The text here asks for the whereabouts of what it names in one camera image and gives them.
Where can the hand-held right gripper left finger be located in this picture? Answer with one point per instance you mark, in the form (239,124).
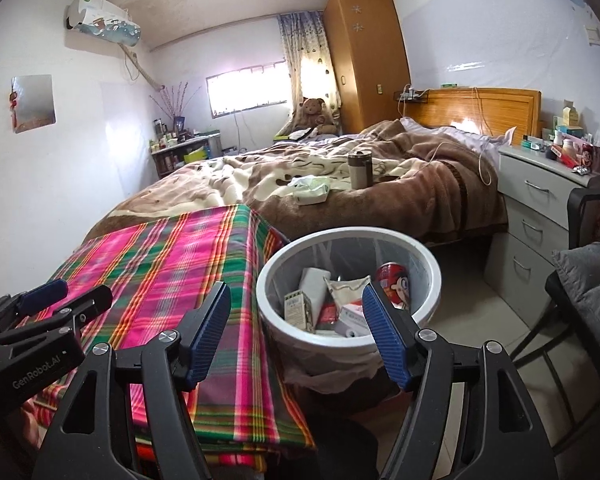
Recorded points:
(207,330)

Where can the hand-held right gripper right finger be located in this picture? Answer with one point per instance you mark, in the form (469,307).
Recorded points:
(387,335)

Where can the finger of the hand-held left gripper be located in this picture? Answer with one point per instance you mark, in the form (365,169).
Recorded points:
(42,292)
(87,302)

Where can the purple white ointment box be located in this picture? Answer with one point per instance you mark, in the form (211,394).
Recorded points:
(354,316)

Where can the white round waste bin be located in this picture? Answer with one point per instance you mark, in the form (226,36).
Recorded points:
(340,347)

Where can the red printed can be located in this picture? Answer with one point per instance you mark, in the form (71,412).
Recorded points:
(395,285)

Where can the pale purple milk carton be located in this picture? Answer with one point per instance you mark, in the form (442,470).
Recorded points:
(316,285)

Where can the brown printed carton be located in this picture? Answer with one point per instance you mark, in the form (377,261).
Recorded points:
(300,312)

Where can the pink plaid blanket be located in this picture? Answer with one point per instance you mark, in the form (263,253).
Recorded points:
(155,260)

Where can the dark cloth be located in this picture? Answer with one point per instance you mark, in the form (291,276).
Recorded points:
(345,450)

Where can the brown patterned blanket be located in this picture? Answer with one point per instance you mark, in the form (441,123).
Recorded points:
(405,195)

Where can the white tissue pack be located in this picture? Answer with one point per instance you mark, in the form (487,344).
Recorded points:
(310,192)

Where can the brown thermos flask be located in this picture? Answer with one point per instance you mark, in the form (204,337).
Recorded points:
(360,172)

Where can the small shelf unit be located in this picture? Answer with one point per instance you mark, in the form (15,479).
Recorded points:
(172,160)

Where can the yellow green box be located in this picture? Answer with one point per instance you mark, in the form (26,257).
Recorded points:
(196,154)

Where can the row of small jars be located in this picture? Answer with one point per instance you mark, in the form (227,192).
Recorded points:
(162,142)

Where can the red hanging ornament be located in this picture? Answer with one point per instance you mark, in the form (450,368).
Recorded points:
(14,105)

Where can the grey nightstand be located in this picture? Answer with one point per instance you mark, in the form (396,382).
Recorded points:
(535,210)

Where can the vase with dry branches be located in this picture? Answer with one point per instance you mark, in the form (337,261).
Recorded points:
(179,122)

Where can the grey cushion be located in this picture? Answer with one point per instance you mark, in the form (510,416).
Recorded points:
(590,285)

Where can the lavender pillow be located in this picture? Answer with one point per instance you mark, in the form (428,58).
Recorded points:
(455,135)

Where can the black office chair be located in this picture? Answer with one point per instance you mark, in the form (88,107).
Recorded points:
(577,205)

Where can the brown teddy bear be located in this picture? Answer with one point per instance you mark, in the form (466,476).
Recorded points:
(314,112)

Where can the window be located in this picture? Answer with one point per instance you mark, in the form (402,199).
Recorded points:
(245,92)

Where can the wrapped air conditioner pipe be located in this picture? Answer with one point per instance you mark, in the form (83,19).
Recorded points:
(140,67)

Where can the wooden headboard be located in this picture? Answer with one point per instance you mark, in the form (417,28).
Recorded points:
(505,110)

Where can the cluster of bottles and boxes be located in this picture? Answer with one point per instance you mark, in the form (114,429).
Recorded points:
(567,150)

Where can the wooden wardrobe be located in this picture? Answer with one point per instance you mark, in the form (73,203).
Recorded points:
(365,60)

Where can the white air conditioner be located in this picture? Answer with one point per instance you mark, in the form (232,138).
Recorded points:
(100,20)

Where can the patterned curtain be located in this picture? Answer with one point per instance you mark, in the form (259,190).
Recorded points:
(305,40)

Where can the wall shelf with power strip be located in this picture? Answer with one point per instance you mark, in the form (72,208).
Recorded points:
(410,94)

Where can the wall switch plate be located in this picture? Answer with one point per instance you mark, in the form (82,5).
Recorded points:
(593,35)

